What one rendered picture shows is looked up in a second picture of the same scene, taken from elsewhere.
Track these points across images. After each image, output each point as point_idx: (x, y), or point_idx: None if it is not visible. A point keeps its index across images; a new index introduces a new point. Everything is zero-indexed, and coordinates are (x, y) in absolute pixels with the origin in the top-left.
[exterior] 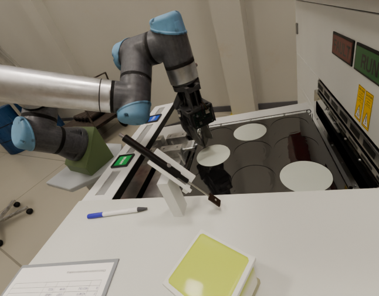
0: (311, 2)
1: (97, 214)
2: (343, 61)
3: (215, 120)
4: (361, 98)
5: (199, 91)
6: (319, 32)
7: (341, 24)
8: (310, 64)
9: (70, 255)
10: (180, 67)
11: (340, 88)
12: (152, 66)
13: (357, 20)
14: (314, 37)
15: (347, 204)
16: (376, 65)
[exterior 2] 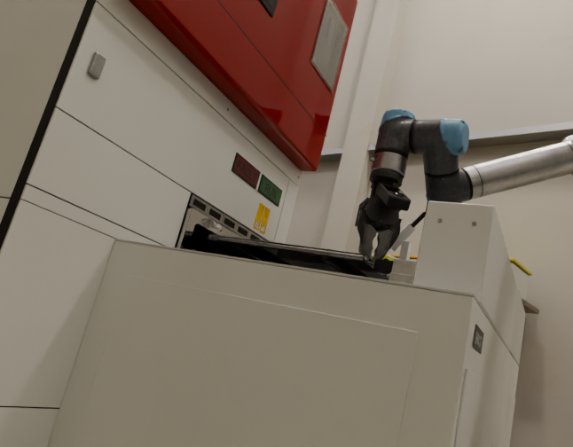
0: (191, 86)
1: None
2: (246, 183)
3: (355, 225)
4: (261, 213)
5: (372, 190)
6: (206, 137)
7: (246, 152)
8: (160, 166)
9: None
10: (390, 158)
11: (239, 206)
12: (422, 154)
13: (262, 160)
14: (188, 133)
15: None
16: (275, 192)
